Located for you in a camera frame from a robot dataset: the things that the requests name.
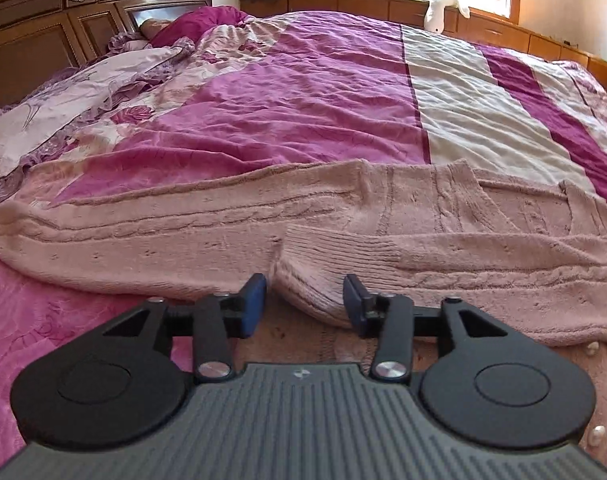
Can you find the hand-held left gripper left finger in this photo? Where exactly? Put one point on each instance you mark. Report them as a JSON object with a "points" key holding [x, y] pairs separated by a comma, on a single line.
{"points": [[254, 305]]}

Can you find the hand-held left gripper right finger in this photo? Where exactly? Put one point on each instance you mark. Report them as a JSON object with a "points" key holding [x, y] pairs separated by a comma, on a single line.
{"points": [[352, 301]]}

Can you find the pink knit sweater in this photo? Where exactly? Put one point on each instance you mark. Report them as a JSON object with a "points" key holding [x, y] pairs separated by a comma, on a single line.
{"points": [[183, 230]]}

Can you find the magenta and cream striped quilt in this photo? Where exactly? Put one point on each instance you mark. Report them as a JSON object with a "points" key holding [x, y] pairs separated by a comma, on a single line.
{"points": [[308, 100]]}

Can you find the floral ruffled pillow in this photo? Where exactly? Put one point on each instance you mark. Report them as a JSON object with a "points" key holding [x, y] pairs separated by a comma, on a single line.
{"points": [[58, 110]]}

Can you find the magenta pillow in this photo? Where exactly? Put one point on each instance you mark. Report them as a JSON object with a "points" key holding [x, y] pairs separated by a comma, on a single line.
{"points": [[193, 24]]}

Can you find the wooden window ledge cabinet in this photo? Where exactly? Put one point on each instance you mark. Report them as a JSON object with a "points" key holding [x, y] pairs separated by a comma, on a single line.
{"points": [[373, 7]]}

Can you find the white plush toy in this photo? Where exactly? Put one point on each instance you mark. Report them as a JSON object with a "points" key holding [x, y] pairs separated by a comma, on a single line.
{"points": [[441, 7]]}

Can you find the dark wooden headboard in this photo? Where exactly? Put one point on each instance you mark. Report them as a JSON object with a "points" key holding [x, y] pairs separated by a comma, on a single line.
{"points": [[48, 20]]}

